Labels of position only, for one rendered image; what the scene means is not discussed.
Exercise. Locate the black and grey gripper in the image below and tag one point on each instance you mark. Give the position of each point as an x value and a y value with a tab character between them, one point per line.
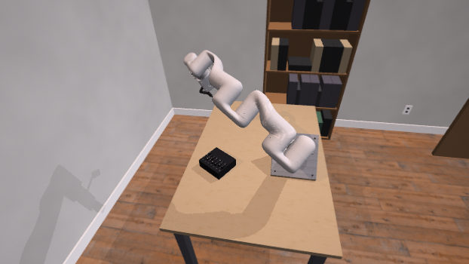
206	85

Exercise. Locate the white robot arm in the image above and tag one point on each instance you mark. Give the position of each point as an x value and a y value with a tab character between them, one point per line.
281	133

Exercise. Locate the black lighting desk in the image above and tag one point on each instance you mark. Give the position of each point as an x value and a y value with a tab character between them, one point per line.
217	162

